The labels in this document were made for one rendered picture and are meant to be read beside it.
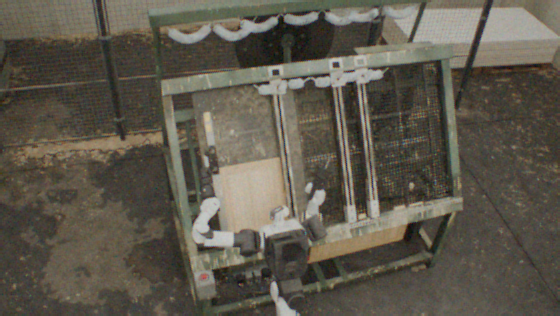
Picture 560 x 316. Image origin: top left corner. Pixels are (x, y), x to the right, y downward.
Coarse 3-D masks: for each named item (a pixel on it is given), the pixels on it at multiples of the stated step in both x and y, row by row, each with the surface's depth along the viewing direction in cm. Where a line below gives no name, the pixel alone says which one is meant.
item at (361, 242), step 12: (336, 216) 393; (396, 228) 434; (348, 240) 422; (360, 240) 428; (372, 240) 434; (384, 240) 440; (396, 240) 447; (312, 252) 416; (324, 252) 422; (336, 252) 428; (348, 252) 434
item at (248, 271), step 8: (240, 264) 354; (248, 264) 357; (256, 264) 360; (264, 264) 362; (232, 272) 355; (240, 272) 355; (248, 272) 353; (256, 272) 353; (264, 272) 354; (232, 280) 364; (240, 280) 348; (248, 280) 352; (256, 280) 355; (264, 280) 358; (272, 280) 364; (248, 288) 359; (264, 288) 363
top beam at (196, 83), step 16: (432, 48) 374; (448, 48) 378; (288, 64) 343; (304, 64) 346; (320, 64) 349; (352, 64) 356; (160, 80) 319; (176, 80) 322; (192, 80) 325; (208, 80) 328; (224, 80) 331; (240, 80) 334
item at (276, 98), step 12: (276, 84) 341; (276, 96) 348; (276, 108) 346; (276, 120) 348; (276, 132) 352; (288, 156) 352; (288, 168) 354; (288, 180) 354; (288, 192) 355; (288, 204) 356; (288, 216) 361
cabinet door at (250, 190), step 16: (272, 160) 355; (224, 176) 346; (240, 176) 349; (256, 176) 353; (272, 176) 356; (224, 192) 347; (240, 192) 351; (256, 192) 354; (272, 192) 357; (240, 208) 352; (256, 208) 355; (272, 208) 359; (240, 224) 353; (256, 224) 356
